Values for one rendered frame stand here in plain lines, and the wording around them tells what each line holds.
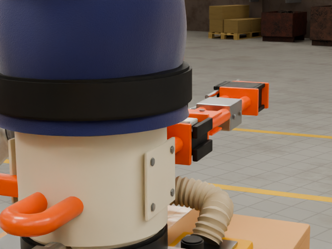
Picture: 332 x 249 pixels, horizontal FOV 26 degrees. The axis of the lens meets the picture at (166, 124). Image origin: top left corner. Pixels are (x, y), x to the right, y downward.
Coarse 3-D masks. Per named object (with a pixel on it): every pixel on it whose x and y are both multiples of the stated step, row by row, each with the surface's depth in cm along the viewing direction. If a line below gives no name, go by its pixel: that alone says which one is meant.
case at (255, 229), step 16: (176, 208) 112; (176, 224) 105; (192, 224) 105; (240, 224) 105; (256, 224) 105; (272, 224) 105; (288, 224) 105; (304, 224) 105; (256, 240) 99; (272, 240) 99; (288, 240) 99; (304, 240) 102
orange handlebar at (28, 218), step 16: (224, 96) 132; (192, 112) 115; (208, 112) 115; (224, 112) 118; (176, 144) 98; (0, 176) 81; (16, 176) 81; (0, 192) 81; (16, 192) 80; (16, 208) 71; (32, 208) 72; (48, 208) 70; (64, 208) 71; (80, 208) 73; (0, 224) 69; (16, 224) 68; (32, 224) 68; (48, 224) 68
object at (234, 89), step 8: (224, 88) 133; (232, 88) 132; (240, 88) 132; (248, 88) 131; (256, 88) 131; (264, 88) 138; (232, 96) 133; (240, 96) 132; (248, 96) 132; (256, 96) 131; (264, 96) 138; (256, 104) 131; (264, 104) 139; (248, 112) 132; (256, 112) 132
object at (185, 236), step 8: (184, 232) 97; (176, 240) 94; (184, 240) 86; (192, 240) 86; (200, 240) 86; (224, 240) 93; (232, 240) 94; (240, 240) 94; (248, 240) 94; (184, 248) 86; (192, 248) 85; (200, 248) 86; (208, 248) 90; (216, 248) 90; (224, 248) 90; (232, 248) 91; (240, 248) 92; (248, 248) 92
